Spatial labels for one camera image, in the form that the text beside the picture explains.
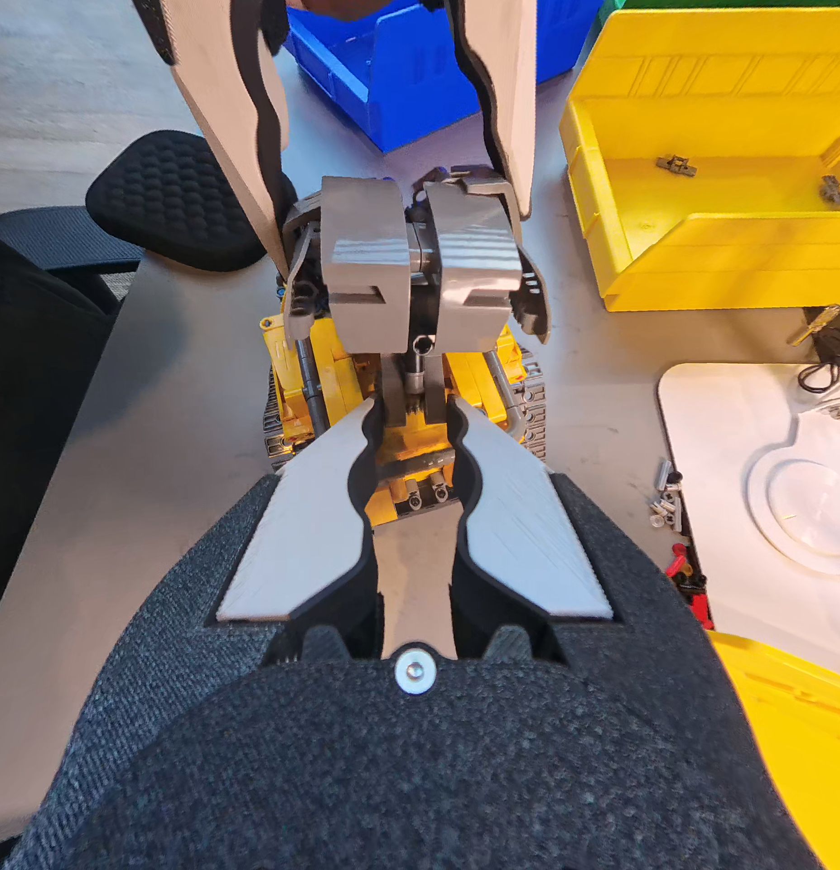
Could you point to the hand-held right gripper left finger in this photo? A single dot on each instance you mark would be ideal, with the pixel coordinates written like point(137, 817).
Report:
point(297, 544)

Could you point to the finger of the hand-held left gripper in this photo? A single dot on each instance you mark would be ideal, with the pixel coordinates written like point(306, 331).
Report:
point(512, 102)
point(209, 102)

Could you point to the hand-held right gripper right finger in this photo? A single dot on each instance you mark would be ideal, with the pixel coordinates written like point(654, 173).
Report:
point(529, 544)

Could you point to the yellow toy robot body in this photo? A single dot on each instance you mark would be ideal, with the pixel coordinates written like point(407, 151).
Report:
point(325, 387)

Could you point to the grey Lego engine assembly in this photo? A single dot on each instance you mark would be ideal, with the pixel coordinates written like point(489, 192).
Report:
point(365, 258)

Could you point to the grey desk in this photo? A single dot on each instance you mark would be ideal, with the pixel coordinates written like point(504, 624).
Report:
point(189, 408)

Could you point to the blue plastic bin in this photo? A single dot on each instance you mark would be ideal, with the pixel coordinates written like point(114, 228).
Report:
point(406, 88)

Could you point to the pile of grey toy pieces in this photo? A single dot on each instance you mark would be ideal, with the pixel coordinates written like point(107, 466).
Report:
point(667, 476)

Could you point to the small grey toy piece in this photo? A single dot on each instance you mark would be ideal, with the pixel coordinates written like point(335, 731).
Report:
point(676, 165)
point(834, 190)

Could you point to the red and black toy pieces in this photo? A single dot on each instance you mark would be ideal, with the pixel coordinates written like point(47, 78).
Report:
point(697, 605)

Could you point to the white book stand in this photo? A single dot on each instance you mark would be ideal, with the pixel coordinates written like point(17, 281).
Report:
point(719, 442)

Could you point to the green plastic bin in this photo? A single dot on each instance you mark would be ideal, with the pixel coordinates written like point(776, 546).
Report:
point(732, 4)

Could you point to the yellow plastic bin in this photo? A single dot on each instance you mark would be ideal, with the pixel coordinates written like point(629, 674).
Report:
point(719, 265)
point(800, 734)

